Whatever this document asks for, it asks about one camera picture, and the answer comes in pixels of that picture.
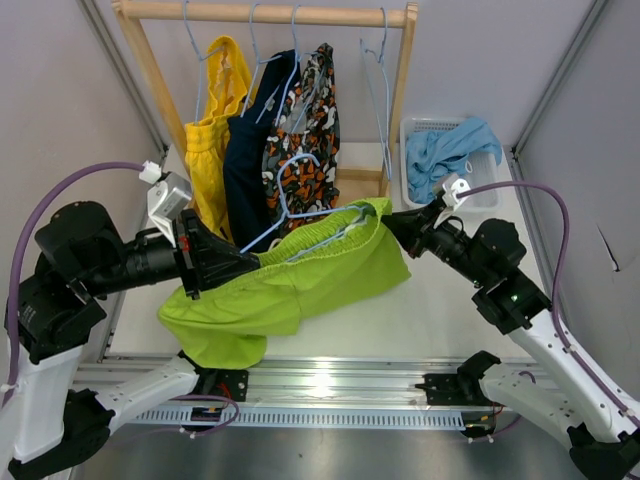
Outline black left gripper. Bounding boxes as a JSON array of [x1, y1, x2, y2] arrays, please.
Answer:
[[83, 205, 263, 297]]

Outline aluminium mounting rail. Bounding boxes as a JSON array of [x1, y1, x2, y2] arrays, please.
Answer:
[[67, 355, 614, 412]]

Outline camouflage patterned shorts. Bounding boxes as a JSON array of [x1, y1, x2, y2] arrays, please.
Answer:
[[261, 43, 340, 235]]

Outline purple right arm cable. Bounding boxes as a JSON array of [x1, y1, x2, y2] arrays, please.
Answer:
[[457, 180, 640, 476]]

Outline white plastic basket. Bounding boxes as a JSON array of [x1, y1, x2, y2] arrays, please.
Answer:
[[399, 116, 504, 211]]

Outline blue hanger of camouflage shorts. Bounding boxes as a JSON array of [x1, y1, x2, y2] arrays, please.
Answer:
[[272, 4, 339, 136]]

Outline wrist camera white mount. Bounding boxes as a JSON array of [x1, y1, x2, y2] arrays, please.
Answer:
[[139, 161, 193, 245], [432, 173, 470, 228]]

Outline light blue shorts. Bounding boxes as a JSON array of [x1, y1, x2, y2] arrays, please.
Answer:
[[406, 117, 502, 204]]

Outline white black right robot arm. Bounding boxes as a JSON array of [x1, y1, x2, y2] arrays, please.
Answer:
[[382, 203, 639, 479]]

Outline blue hanger of green shorts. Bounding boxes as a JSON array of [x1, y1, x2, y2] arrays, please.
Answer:
[[240, 153, 376, 262]]

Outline navy blue shorts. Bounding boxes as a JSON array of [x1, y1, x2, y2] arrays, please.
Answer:
[[223, 50, 300, 248]]

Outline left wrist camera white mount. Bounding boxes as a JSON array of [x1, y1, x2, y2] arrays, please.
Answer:
[[139, 161, 193, 245]]

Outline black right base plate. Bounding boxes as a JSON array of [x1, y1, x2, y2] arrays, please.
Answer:
[[414, 373, 491, 406]]

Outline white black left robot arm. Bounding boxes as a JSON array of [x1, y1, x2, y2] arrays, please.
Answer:
[[1, 201, 260, 479]]

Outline slotted grey cable duct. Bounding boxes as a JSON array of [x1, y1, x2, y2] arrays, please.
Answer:
[[129, 405, 495, 431]]

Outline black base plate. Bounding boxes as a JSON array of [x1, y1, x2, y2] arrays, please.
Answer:
[[195, 369, 249, 402], [414, 373, 491, 406]]

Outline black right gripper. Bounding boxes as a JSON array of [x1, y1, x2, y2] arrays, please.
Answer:
[[382, 197, 489, 286]]

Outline yellow shorts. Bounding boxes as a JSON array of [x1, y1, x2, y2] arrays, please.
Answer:
[[185, 36, 255, 241]]

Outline blue hanger of navy shorts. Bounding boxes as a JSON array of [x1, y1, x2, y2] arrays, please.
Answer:
[[240, 2, 281, 124]]

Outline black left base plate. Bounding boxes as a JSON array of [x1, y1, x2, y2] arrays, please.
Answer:
[[195, 369, 249, 402]]

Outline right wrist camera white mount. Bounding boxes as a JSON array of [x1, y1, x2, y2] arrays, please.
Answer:
[[432, 173, 470, 228]]

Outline lime green shorts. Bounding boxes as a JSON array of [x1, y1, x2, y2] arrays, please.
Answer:
[[157, 197, 411, 370]]

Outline blue hanger of yellow shorts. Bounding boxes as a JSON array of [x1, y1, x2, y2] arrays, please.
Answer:
[[182, 0, 221, 126]]

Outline wooden clothes rack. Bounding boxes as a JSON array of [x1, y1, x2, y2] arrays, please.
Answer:
[[110, 0, 419, 199]]

